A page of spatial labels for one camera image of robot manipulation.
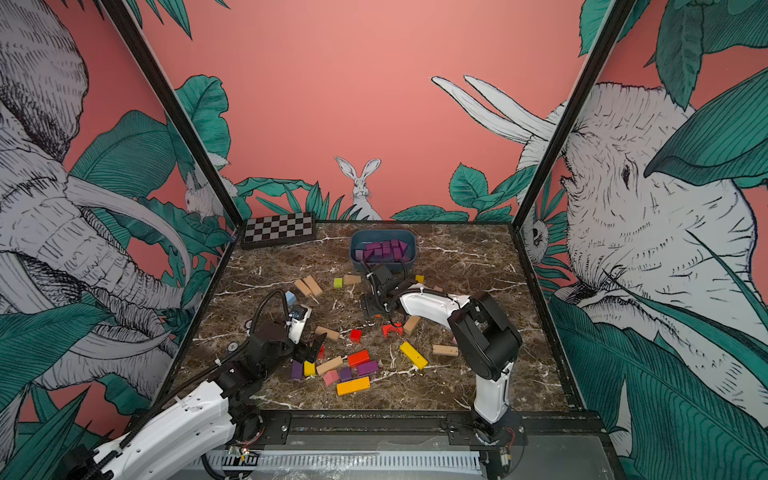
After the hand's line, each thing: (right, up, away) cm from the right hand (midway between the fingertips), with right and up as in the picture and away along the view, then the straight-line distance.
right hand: (368, 300), depth 93 cm
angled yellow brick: (+15, -16, -7) cm, 23 cm away
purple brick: (+10, +16, +18) cm, 26 cm away
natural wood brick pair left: (-21, +3, +8) cm, 23 cm away
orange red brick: (-2, -16, -8) cm, 18 cm away
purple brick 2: (+1, -18, -9) cm, 20 cm away
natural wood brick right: (+23, -14, -5) cm, 28 cm away
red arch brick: (+7, -8, -2) cm, 11 cm away
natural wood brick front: (-11, -17, -9) cm, 22 cm away
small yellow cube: (+18, +6, +12) cm, 22 cm away
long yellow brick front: (-3, -21, -13) cm, 25 cm away
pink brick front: (-9, -20, -11) cm, 25 cm away
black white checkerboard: (-36, +24, +22) cm, 48 cm away
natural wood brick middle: (-11, -10, -5) cm, 15 cm away
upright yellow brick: (-16, -18, -11) cm, 26 cm away
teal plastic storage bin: (-5, +21, +18) cm, 28 cm away
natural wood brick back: (-7, +5, +11) cm, 14 cm away
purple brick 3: (-19, -18, -11) cm, 28 cm away
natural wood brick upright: (+14, -8, 0) cm, 16 cm away
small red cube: (-4, -10, -3) cm, 11 cm away
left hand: (-15, -5, -10) cm, 18 cm away
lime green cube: (-11, +5, +9) cm, 15 cm away
